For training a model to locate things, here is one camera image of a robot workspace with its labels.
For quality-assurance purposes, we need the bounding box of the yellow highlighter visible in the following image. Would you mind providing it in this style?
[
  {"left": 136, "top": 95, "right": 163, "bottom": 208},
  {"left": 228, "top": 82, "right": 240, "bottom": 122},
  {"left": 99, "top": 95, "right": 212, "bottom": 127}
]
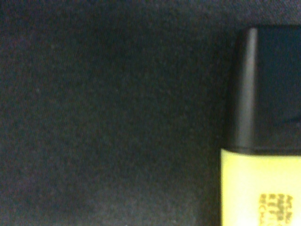
[{"left": 220, "top": 25, "right": 301, "bottom": 226}]

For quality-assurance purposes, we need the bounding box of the black tablecloth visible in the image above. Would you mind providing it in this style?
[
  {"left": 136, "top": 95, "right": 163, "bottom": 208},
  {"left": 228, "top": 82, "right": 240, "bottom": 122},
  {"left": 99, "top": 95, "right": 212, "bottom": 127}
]
[{"left": 0, "top": 0, "right": 301, "bottom": 226}]

